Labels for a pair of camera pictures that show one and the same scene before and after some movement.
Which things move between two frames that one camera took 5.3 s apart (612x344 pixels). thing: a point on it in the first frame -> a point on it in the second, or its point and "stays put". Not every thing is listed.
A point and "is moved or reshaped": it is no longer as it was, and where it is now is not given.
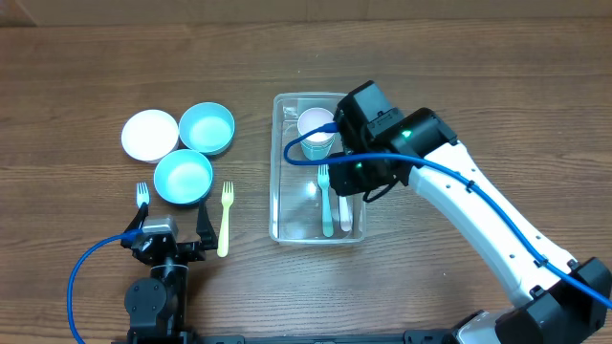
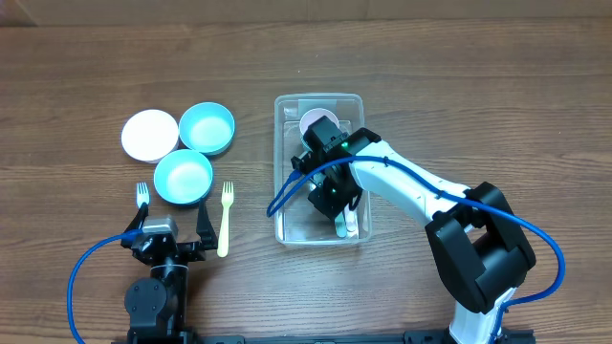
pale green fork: [324, 181] is moved or reshaped
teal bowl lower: [184, 177] stays put
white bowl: [149, 135] stays put
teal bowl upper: [207, 127] stays put
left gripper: [196, 251] stays put
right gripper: [350, 184] -> [332, 205]
